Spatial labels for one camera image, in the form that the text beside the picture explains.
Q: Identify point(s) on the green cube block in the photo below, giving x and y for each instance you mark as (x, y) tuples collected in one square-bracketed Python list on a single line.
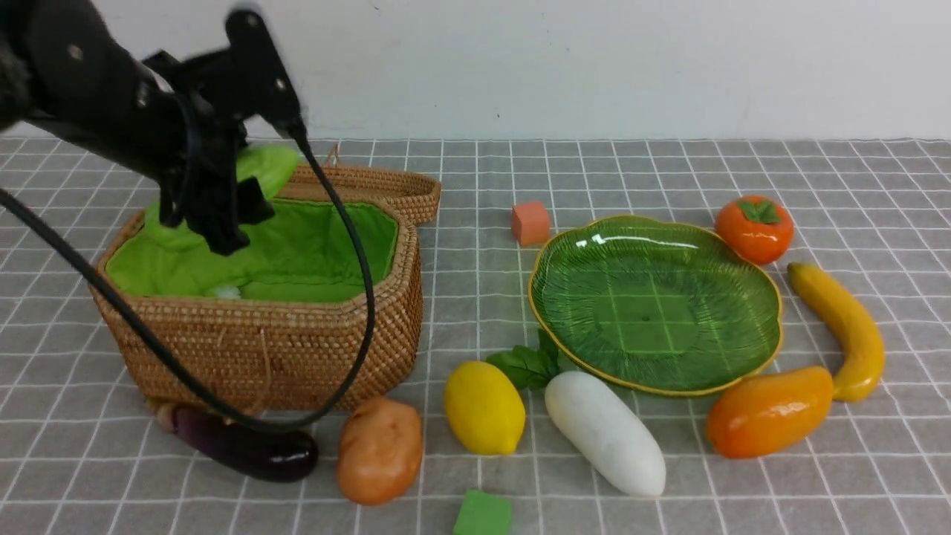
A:
[(483, 513)]

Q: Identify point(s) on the green glass leaf plate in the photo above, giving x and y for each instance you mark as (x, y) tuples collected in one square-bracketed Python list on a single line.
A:
[(658, 307)]

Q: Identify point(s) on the grey checkered tablecloth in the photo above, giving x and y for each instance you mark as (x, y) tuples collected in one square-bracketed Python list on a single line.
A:
[(81, 455)]

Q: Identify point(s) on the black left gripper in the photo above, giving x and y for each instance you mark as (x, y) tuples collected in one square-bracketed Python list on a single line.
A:
[(218, 91)]

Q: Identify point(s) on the orange cube block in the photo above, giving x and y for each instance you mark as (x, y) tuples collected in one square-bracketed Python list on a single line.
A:
[(530, 223)]

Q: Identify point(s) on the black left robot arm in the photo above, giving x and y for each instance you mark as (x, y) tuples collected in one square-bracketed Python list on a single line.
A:
[(179, 123)]

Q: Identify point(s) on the woven wicker basket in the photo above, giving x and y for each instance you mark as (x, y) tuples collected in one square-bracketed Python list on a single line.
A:
[(277, 325)]

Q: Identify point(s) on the purple eggplant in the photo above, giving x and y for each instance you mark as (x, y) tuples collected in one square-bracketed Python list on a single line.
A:
[(276, 458)]

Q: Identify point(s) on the woven basket lid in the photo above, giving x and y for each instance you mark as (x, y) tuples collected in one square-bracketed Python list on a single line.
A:
[(414, 195)]

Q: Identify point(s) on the yellow lemon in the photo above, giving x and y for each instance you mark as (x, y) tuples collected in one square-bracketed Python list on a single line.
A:
[(483, 409)]

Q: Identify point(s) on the yellow banana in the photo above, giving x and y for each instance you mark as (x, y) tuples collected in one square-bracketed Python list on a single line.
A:
[(862, 345)]

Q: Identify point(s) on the white radish with leaves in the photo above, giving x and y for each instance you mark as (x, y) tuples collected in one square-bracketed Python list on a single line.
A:
[(591, 416)]

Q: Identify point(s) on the orange persimmon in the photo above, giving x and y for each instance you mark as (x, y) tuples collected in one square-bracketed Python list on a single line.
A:
[(756, 227)]

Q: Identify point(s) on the orange mango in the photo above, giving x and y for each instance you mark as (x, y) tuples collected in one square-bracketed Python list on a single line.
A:
[(765, 414)]

